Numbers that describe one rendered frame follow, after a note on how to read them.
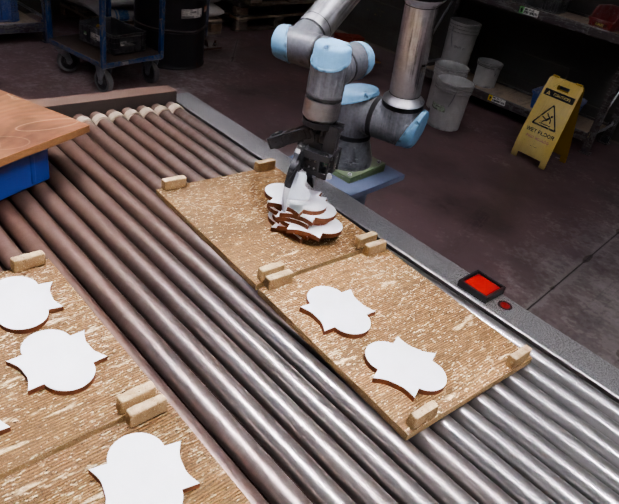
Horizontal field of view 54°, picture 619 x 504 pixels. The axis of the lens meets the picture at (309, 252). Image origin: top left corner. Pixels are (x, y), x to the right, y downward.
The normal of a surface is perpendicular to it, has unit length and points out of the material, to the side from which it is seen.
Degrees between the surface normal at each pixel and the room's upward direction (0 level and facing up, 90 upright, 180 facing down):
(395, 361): 0
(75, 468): 0
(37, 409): 0
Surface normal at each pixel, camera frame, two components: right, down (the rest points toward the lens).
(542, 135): -0.67, 0.08
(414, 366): 0.17, -0.82
